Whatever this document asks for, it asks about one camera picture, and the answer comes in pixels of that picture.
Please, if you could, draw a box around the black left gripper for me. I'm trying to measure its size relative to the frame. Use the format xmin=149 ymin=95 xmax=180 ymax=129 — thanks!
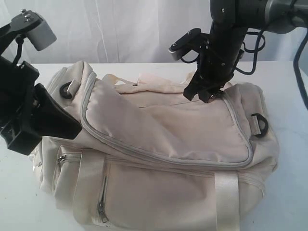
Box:
xmin=0 ymin=57 xmax=82 ymax=155

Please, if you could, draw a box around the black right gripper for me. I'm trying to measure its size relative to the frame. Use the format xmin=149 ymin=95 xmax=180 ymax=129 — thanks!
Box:
xmin=183 ymin=45 xmax=237 ymax=103

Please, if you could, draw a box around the beige duffel bag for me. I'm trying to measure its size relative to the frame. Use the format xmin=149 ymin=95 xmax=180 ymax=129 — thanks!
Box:
xmin=32 ymin=61 xmax=279 ymax=231

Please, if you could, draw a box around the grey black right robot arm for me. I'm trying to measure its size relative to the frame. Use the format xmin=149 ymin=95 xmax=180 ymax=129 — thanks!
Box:
xmin=169 ymin=0 xmax=308 ymax=103

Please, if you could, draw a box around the white backdrop curtain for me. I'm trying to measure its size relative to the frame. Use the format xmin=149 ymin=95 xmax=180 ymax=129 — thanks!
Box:
xmin=0 ymin=0 xmax=308 ymax=65

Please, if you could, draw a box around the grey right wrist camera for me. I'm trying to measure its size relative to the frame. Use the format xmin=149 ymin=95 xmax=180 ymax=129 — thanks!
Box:
xmin=168 ymin=28 xmax=208 ymax=61

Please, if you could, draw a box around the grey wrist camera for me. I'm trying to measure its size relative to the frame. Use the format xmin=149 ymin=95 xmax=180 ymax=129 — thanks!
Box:
xmin=168 ymin=28 xmax=208 ymax=61
xmin=0 ymin=9 xmax=57 ymax=53

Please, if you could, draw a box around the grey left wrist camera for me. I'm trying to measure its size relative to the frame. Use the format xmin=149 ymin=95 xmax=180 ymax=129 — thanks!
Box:
xmin=0 ymin=9 xmax=57 ymax=53

